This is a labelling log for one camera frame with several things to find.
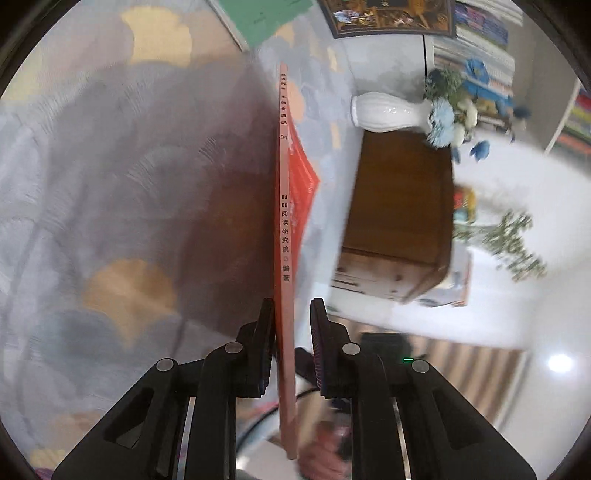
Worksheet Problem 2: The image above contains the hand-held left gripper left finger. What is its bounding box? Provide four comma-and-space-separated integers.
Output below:
53, 298, 277, 480

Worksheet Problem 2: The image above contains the red book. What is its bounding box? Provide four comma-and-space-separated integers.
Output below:
273, 64, 321, 460

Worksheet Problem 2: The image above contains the teal green book with boy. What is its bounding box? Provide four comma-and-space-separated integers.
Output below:
208, 0, 315, 51

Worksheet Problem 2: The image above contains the white ceramic vase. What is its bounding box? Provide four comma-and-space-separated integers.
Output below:
350, 91, 435, 134

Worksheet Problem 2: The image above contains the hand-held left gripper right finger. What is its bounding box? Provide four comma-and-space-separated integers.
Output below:
309, 298, 539, 480

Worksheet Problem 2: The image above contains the green leafy sprig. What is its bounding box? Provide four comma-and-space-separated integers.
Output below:
455, 210, 548, 283

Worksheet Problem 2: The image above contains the brown wooden cabinet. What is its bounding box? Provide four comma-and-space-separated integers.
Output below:
330, 129, 455, 305

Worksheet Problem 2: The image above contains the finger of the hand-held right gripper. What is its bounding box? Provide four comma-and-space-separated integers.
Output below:
294, 347, 319, 391

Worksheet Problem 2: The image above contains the dark ornate gold hardcover book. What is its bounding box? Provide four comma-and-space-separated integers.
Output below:
318, 0, 455, 40

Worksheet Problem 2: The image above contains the small red and yellow box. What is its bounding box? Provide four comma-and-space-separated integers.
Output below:
452, 185, 476, 227

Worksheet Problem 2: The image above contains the person's right hand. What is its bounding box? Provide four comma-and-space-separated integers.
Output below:
300, 422, 356, 480

